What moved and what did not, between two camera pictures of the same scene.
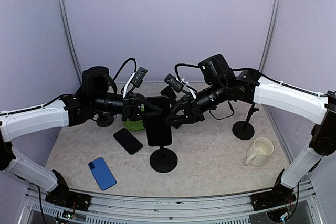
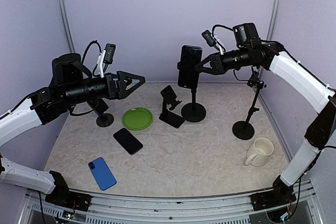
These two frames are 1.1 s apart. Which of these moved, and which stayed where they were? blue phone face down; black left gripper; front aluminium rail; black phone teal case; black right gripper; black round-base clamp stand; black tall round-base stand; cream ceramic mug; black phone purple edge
Moved: black phone teal case; black right gripper; black left gripper; black round-base clamp stand
Stayed: cream ceramic mug; black tall round-base stand; front aluminium rail; blue phone face down; black phone purple edge
